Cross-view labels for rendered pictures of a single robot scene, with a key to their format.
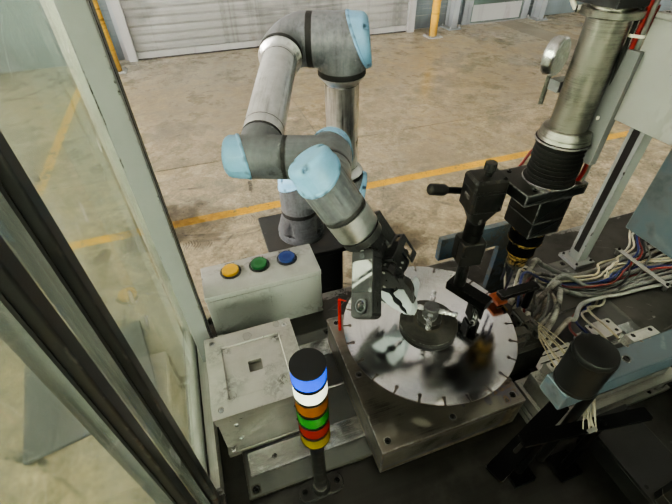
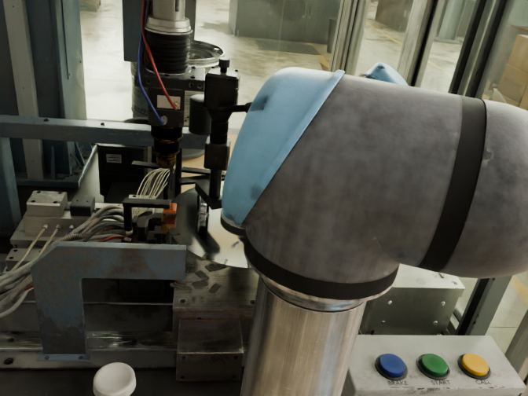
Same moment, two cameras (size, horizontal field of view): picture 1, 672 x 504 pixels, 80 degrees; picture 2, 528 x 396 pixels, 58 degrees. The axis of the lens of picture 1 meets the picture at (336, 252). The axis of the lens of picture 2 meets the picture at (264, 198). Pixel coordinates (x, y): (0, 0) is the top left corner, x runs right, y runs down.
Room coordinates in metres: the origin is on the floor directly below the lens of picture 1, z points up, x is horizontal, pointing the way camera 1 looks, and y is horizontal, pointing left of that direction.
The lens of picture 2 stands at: (1.31, -0.03, 1.47)
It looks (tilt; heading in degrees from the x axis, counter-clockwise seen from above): 29 degrees down; 188
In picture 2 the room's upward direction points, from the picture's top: 8 degrees clockwise
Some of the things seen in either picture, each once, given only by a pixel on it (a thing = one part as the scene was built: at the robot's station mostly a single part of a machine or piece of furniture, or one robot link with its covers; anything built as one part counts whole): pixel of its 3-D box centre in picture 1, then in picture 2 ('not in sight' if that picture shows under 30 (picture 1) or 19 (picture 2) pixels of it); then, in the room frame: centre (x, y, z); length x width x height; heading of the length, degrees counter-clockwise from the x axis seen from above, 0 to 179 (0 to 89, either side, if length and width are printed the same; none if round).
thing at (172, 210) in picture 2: (511, 300); (149, 215); (0.55, -0.36, 0.95); 0.10 x 0.03 x 0.07; 108
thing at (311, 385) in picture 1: (308, 370); not in sight; (0.27, 0.04, 1.14); 0.05 x 0.04 x 0.03; 18
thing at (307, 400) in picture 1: (309, 384); not in sight; (0.27, 0.04, 1.11); 0.05 x 0.04 x 0.03; 18
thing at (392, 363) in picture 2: (286, 258); (390, 367); (0.74, 0.12, 0.90); 0.04 x 0.04 x 0.02
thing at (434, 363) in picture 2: (259, 265); (433, 367); (0.72, 0.19, 0.90); 0.04 x 0.04 x 0.02
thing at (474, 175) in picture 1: (477, 216); (220, 116); (0.53, -0.24, 1.17); 0.06 x 0.05 x 0.20; 99
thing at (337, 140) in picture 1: (320, 157); not in sight; (0.63, 0.02, 1.24); 0.11 x 0.11 x 0.08; 86
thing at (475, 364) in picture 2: (230, 271); (474, 367); (0.70, 0.26, 0.90); 0.04 x 0.04 x 0.02
